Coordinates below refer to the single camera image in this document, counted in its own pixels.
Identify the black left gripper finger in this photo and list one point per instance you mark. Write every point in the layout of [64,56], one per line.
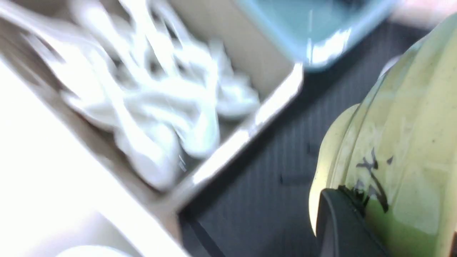
[341,230]

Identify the yellow noodle bowl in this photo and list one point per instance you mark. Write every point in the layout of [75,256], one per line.
[396,151]

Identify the black serving tray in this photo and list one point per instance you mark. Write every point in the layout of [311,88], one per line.
[257,207]

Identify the teal chopstick bin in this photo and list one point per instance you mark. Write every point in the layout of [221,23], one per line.
[316,33]

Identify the olive spoon bin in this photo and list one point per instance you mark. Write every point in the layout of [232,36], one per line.
[274,75]

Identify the pile of white spoons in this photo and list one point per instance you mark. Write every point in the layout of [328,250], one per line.
[131,67]

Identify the large white plastic tub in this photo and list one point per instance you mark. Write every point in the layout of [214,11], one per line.
[57,200]

